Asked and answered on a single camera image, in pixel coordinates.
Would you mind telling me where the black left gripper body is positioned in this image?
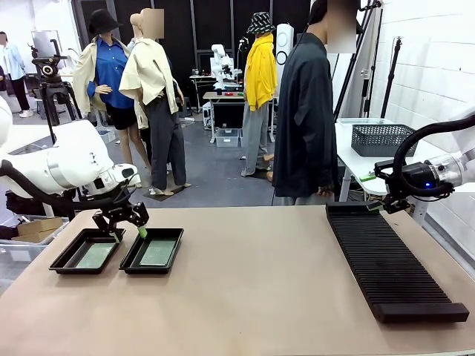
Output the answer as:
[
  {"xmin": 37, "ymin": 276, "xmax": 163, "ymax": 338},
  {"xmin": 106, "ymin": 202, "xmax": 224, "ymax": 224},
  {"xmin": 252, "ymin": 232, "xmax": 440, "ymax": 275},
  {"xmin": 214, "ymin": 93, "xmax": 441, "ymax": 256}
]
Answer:
[{"xmin": 105, "ymin": 200, "xmax": 137, "ymax": 225}]

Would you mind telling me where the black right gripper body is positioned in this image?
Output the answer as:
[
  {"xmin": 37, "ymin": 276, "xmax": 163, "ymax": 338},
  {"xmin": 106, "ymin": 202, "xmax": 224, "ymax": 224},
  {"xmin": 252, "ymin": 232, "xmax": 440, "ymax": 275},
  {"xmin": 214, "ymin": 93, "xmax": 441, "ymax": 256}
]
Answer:
[{"xmin": 385, "ymin": 162, "xmax": 433, "ymax": 200}]

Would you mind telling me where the green perforated circuit board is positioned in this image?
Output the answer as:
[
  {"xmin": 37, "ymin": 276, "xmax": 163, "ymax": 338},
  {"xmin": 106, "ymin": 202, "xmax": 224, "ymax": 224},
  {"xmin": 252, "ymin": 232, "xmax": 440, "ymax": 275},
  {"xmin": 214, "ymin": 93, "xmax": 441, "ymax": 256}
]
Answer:
[
  {"xmin": 76, "ymin": 243, "xmax": 116, "ymax": 268},
  {"xmin": 139, "ymin": 240, "xmax": 178, "ymax": 267}
]

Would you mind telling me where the person's right forearm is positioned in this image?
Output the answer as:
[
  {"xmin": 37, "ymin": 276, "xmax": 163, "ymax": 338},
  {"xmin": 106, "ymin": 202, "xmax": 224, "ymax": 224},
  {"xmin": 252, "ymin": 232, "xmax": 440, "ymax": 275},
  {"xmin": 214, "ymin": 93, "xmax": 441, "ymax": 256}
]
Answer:
[{"xmin": 310, "ymin": 146, "xmax": 335, "ymax": 189}]

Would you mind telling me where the black ESD tray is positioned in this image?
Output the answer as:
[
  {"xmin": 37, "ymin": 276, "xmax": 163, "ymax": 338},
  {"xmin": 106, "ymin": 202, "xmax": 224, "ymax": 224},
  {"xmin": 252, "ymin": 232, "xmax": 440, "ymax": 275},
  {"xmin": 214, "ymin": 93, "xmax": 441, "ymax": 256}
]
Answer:
[
  {"xmin": 49, "ymin": 228, "xmax": 126, "ymax": 275},
  {"xmin": 119, "ymin": 227, "xmax": 185, "ymax": 275}
]

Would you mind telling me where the grey mesh basket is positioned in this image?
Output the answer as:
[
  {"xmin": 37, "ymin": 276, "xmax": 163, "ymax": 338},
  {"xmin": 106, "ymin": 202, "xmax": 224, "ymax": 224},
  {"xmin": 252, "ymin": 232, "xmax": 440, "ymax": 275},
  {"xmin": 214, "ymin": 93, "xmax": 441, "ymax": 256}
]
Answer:
[{"xmin": 351, "ymin": 124, "xmax": 419, "ymax": 158}]

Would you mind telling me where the black slotted board rack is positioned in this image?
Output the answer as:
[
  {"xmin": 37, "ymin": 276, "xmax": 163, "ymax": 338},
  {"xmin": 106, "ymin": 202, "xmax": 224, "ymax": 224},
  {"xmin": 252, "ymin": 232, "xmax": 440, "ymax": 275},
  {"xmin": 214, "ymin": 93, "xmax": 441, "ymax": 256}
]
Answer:
[{"xmin": 325, "ymin": 202, "xmax": 471, "ymax": 323}]

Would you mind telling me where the white table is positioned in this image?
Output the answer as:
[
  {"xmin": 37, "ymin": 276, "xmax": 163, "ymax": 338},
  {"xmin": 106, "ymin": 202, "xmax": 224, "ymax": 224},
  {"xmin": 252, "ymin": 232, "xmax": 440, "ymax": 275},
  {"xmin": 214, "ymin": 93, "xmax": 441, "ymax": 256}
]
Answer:
[{"xmin": 335, "ymin": 117, "xmax": 475, "ymax": 203}]

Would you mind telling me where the cardboard box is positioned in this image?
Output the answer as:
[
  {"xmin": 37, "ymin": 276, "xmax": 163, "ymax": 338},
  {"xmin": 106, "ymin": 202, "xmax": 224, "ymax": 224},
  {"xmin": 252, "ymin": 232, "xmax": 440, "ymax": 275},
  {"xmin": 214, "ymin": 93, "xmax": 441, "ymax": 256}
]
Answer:
[{"xmin": 16, "ymin": 217, "xmax": 65, "ymax": 245}]

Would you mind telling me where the mannequin in beige jacket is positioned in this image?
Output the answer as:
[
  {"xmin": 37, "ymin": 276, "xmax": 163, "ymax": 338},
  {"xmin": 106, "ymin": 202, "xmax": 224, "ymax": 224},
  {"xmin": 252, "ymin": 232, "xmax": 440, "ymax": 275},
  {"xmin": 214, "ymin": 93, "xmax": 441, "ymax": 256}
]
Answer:
[{"xmin": 118, "ymin": 7, "xmax": 192, "ymax": 197}]

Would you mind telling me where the black light stand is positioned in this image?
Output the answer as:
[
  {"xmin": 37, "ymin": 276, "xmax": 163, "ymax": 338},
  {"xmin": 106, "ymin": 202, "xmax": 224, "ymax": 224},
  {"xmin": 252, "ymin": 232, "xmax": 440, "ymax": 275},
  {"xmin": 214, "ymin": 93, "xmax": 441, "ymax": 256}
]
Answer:
[{"xmin": 380, "ymin": 36, "xmax": 404, "ymax": 120}]

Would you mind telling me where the clear storage box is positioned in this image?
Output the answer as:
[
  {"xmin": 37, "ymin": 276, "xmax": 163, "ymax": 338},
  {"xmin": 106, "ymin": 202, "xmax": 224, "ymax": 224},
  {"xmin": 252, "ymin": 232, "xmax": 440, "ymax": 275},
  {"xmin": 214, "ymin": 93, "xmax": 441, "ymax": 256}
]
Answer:
[{"xmin": 214, "ymin": 128, "xmax": 241, "ymax": 148}]

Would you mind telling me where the person in dark jacket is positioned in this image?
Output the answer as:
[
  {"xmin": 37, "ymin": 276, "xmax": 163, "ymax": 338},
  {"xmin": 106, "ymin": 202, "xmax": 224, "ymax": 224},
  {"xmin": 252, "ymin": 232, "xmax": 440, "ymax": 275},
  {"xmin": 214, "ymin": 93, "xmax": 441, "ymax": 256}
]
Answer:
[{"xmin": 272, "ymin": 0, "xmax": 359, "ymax": 207}]

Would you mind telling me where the mannequin in blue shirt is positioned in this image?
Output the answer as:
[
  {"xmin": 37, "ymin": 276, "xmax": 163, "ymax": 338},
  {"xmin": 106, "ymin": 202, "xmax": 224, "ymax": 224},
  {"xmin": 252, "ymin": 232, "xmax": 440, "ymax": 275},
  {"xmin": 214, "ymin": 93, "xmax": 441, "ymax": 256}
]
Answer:
[{"xmin": 72, "ymin": 22, "xmax": 149, "ymax": 171}]

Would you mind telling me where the grey desk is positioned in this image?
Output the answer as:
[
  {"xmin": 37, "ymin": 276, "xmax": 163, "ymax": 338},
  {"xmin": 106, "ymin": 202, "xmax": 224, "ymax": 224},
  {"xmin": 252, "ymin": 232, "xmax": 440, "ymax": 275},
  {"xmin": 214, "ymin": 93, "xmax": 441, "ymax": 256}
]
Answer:
[{"xmin": 202, "ymin": 90, "xmax": 280, "ymax": 145}]

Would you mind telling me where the bystander in light blue shirt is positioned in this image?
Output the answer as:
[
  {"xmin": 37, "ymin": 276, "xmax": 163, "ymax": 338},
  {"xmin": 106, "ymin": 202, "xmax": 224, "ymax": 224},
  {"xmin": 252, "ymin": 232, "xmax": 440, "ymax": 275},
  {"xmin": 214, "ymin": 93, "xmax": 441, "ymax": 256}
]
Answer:
[{"xmin": 0, "ymin": 31, "xmax": 33, "ymax": 119}]

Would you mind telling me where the mannequin in yellow hoodie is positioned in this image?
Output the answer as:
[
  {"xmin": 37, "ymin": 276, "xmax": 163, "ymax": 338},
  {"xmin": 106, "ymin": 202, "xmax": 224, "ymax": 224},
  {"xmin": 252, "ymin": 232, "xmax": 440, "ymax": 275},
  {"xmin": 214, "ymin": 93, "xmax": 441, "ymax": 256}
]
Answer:
[{"xmin": 240, "ymin": 31, "xmax": 279, "ymax": 178}]

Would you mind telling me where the white standing air conditioner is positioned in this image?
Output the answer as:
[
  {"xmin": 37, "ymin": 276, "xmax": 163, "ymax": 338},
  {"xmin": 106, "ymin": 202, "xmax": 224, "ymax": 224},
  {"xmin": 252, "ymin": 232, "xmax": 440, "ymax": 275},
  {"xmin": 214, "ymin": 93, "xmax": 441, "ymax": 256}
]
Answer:
[{"xmin": 276, "ymin": 23, "xmax": 297, "ymax": 66}]

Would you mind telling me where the black brimmed hat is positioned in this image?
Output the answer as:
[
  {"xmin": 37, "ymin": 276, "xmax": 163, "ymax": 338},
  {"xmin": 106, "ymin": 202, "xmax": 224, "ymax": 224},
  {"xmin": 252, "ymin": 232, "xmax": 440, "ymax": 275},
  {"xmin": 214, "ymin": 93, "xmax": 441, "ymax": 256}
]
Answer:
[{"xmin": 88, "ymin": 9, "xmax": 124, "ymax": 36}]

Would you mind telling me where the patterned bucket hat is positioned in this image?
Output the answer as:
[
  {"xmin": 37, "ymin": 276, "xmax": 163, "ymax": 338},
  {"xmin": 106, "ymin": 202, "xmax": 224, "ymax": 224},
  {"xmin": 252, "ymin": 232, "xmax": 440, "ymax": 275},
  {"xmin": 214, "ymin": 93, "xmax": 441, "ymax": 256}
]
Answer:
[{"xmin": 246, "ymin": 11, "xmax": 277, "ymax": 35}]

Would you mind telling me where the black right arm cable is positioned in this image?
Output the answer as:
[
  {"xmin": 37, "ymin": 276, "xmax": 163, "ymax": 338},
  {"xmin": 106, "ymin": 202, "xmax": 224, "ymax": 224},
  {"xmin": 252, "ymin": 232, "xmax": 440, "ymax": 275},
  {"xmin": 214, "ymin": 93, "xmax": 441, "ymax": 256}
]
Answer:
[{"xmin": 392, "ymin": 118, "xmax": 475, "ymax": 198}]

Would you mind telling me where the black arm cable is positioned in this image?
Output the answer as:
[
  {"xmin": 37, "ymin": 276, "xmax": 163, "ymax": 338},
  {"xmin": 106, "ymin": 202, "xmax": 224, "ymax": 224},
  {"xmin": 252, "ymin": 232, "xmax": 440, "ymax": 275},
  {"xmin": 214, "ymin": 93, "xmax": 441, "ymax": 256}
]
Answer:
[
  {"xmin": 0, "ymin": 161, "xmax": 129, "ymax": 214},
  {"xmin": 392, "ymin": 118, "xmax": 475, "ymax": 198}
]

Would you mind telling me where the mannequin base plate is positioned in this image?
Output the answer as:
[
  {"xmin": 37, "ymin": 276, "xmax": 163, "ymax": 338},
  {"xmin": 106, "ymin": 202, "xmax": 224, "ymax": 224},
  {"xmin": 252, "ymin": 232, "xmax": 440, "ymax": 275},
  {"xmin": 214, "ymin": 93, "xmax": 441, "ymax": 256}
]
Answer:
[{"xmin": 142, "ymin": 184, "xmax": 187, "ymax": 200}]

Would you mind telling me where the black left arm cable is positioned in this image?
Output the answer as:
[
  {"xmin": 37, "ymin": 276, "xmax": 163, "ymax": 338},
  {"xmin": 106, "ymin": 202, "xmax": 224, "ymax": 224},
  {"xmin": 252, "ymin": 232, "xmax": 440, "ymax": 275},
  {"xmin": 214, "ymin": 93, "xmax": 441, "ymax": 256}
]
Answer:
[{"xmin": 0, "ymin": 161, "xmax": 129, "ymax": 214}]

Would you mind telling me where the black video camera tripod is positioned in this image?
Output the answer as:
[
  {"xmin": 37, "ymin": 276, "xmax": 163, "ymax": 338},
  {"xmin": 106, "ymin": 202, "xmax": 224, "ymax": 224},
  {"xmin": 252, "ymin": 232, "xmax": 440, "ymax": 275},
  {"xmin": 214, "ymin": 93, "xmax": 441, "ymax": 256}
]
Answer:
[{"xmin": 27, "ymin": 39, "xmax": 85, "ymax": 129}]

